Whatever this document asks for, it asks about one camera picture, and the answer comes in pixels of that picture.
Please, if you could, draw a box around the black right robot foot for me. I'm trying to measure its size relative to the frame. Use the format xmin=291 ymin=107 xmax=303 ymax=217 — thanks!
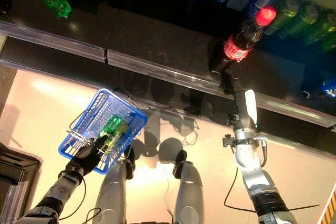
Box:
xmin=172 ymin=150 xmax=187 ymax=180

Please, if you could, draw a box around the black left robot foot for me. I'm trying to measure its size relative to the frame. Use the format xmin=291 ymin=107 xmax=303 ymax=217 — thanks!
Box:
xmin=123 ymin=145 xmax=136 ymax=180

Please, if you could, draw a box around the silver left robot leg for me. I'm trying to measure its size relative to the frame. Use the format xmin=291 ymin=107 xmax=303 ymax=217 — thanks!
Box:
xmin=94 ymin=162 xmax=129 ymax=224

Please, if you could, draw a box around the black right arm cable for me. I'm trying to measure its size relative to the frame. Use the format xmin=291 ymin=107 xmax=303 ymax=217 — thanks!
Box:
xmin=223 ymin=166 xmax=321 ymax=213

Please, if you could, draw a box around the silver right robot leg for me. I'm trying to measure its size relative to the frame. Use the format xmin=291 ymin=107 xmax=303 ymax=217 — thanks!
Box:
xmin=174 ymin=161 xmax=205 ymax=224

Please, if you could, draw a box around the cola bottle red label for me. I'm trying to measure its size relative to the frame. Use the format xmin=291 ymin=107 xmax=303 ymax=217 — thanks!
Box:
xmin=208 ymin=5 xmax=277 ymax=75

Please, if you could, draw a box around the silver robot leg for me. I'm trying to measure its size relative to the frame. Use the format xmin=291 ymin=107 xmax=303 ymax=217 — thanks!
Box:
xmin=174 ymin=161 xmax=205 ymax=224
xmin=94 ymin=162 xmax=129 ymax=224

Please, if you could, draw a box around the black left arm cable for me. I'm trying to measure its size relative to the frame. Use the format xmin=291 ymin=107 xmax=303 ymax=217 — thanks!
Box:
xmin=57 ymin=174 xmax=102 ymax=224

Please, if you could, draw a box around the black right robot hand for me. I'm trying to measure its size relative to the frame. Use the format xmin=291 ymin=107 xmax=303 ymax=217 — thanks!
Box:
xmin=220 ymin=66 xmax=258 ymax=131

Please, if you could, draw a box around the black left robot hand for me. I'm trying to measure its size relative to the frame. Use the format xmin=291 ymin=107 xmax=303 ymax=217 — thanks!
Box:
xmin=67 ymin=134 xmax=108 ymax=177

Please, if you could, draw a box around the black robot foot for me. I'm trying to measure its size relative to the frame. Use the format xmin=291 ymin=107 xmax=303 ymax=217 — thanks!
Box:
xmin=172 ymin=150 xmax=187 ymax=180
xmin=123 ymin=145 xmax=136 ymax=180

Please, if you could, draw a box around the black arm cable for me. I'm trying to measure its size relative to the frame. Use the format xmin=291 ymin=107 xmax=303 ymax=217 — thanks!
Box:
xmin=57 ymin=174 xmax=102 ymax=224
xmin=223 ymin=166 xmax=321 ymax=213

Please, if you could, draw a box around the blue plastic shopping basket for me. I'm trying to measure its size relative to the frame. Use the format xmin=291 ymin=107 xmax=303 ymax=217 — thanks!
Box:
xmin=57 ymin=88 xmax=148 ymax=175

